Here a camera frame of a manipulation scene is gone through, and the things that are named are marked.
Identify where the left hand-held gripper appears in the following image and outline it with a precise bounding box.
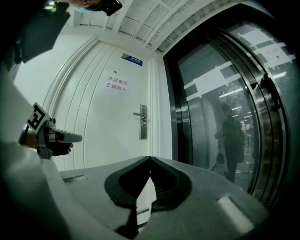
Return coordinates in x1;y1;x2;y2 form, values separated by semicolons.
25;101;83;161

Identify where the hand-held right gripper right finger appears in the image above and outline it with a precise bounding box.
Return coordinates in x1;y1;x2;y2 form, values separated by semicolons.
137;156;270;240

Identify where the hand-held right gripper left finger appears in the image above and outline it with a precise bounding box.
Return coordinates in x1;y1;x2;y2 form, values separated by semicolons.
59;155;151;235

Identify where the person's left forearm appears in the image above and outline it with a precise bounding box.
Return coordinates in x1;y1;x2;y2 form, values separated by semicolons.
24;131;39;150

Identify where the metal door lock with lever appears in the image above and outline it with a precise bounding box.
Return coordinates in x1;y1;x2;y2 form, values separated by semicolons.
133;104;148;140

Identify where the black glass double door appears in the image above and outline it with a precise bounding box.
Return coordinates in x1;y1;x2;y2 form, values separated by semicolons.
163;3;300;209

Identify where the dark blue door sign plate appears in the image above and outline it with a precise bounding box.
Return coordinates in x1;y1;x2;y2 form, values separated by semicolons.
121;52;143;66

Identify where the person's left hand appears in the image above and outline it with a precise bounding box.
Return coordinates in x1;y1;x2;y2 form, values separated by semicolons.
52;142;74;157

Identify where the white paper notice red text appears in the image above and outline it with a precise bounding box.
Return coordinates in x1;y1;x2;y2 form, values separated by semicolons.
99;74;136;97

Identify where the person's face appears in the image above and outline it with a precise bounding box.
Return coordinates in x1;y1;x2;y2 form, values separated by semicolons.
69;0;104;12

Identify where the taped blank white paper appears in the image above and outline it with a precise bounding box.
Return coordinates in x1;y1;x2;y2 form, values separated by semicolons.
236;29;288;51

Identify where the black head-worn camera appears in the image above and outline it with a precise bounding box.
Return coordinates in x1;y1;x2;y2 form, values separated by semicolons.
92;0;123;16

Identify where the taped paper notice camera icon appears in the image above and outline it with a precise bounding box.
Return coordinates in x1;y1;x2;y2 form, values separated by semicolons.
254;44;296;71

